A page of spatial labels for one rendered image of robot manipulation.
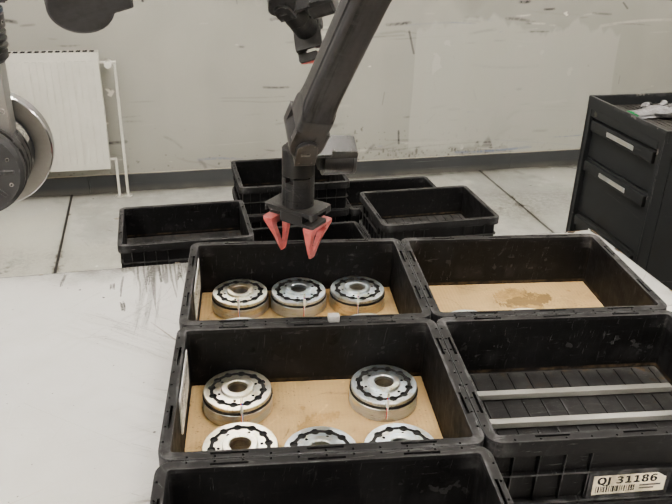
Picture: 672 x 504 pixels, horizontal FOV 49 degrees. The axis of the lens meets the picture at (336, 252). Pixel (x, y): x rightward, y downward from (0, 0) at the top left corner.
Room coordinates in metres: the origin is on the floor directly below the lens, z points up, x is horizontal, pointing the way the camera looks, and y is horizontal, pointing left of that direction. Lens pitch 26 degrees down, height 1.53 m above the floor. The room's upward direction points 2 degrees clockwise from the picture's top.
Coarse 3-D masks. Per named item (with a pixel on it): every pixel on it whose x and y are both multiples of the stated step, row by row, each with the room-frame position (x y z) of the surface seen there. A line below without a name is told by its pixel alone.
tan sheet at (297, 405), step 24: (288, 384) 0.96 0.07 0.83; (312, 384) 0.96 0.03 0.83; (336, 384) 0.96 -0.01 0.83; (192, 408) 0.89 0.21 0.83; (288, 408) 0.90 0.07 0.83; (312, 408) 0.90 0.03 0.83; (336, 408) 0.90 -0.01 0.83; (432, 408) 0.91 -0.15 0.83; (192, 432) 0.84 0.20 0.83; (288, 432) 0.84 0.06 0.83; (360, 432) 0.85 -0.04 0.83; (432, 432) 0.85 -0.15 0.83
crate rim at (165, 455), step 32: (352, 320) 0.99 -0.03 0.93; (384, 320) 1.00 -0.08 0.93; (416, 320) 1.00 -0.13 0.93; (448, 352) 0.91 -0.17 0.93; (160, 448) 0.69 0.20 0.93; (256, 448) 0.69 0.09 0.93; (288, 448) 0.70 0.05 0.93; (320, 448) 0.70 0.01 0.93; (352, 448) 0.70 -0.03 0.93; (384, 448) 0.70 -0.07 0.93
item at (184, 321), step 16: (288, 240) 1.28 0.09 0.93; (304, 240) 1.28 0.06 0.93; (336, 240) 1.29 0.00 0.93; (352, 240) 1.29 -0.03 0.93; (368, 240) 1.29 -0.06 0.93; (384, 240) 1.29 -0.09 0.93; (192, 256) 1.20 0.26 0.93; (400, 256) 1.23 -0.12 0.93; (192, 272) 1.14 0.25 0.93; (192, 288) 1.08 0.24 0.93; (416, 288) 1.11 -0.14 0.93; (208, 320) 0.98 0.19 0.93; (224, 320) 0.98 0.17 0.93; (240, 320) 0.99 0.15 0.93; (256, 320) 0.99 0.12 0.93; (272, 320) 0.99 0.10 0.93; (288, 320) 0.99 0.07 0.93; (304, 320) 0.99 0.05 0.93; (320, 320) 0.99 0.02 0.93
